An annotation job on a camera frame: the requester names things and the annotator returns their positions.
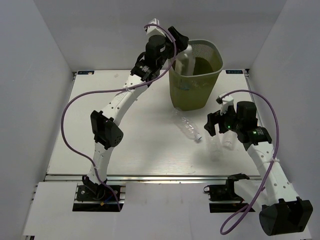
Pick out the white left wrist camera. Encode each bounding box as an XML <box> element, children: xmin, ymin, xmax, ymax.
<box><xmin>144</xmin><ymin>18</ymin><xmax>166</xmax><ymax>38</ymax></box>

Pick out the small clear white-capped bottle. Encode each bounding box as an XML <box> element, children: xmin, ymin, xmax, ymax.
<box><xmin>172</xmin><ymin>108</ymin><xmax>202</xmax><ymax>143</ymax></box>

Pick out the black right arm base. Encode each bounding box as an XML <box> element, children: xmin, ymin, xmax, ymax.
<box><xmin>203</xmin><ymin>173</ymin><xmax>250</xmax><ymax>213</ymax></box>

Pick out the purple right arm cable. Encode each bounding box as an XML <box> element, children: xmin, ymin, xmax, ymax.
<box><xmin>219</xmin><ymin>89</ymin><xmax>280</xmax><ymax>236</ymax></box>

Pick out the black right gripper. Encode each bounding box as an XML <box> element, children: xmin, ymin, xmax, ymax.
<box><xmin>204</xmin><ymin>103</ymin><xmax>243</xmax><ymax>137</ymax></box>

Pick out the olive green mesh bin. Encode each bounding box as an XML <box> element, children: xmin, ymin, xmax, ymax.
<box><xmin>169</xmin><ymin>39</ymin><xmax>224</xmax><ymax>111</ymax></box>

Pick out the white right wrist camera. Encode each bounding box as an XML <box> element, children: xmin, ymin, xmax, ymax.
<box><xmin>216</xmin><ymin>92</ymin><xmax>234</xmax><ymax>116</ymax></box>

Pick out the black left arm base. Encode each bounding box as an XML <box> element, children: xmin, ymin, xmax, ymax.
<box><xmin>72</xmin><ymin>175</ymin><xmax>125</xmax><ymax>213</ymax></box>

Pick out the red-capped clear plastic bottle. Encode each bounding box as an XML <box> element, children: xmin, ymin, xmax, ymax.
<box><xmin>222</xmin><ymin>130</ymin><xmax>237</xmax><ymax>151</ymax></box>

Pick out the clear bottle blue logo cap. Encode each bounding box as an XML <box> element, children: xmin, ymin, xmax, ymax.
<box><xmin>175</xmin><ymin>44</ymin><xmax>196</xmax><ymax>76</ymax></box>

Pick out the tall clear plastic bottle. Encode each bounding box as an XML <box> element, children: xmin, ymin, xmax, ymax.
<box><xmin>206</xmin><ymin>134</ymin><xmax>223</xmax><ymax>162</ymax></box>

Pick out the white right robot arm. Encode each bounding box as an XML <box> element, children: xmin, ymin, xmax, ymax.
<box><xmin>204</xmin><ymin>98</ymin><xmax>313</xmax><ymax>236</ymax></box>

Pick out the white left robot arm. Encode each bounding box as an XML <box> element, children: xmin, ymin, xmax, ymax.
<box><xmin>82</xmin><ymin>21</ymin><xmax>224</xmax><ymax>200</ymax></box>

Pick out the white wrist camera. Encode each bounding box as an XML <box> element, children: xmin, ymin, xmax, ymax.
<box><xmin>216</xmin><ymin>92</ymin><xmax>234</xmax><ymax>116</ymax></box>
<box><xmin>144</xmin><ymin>18</ymin><xmax>166</xmax><ymax>38</ymax></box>

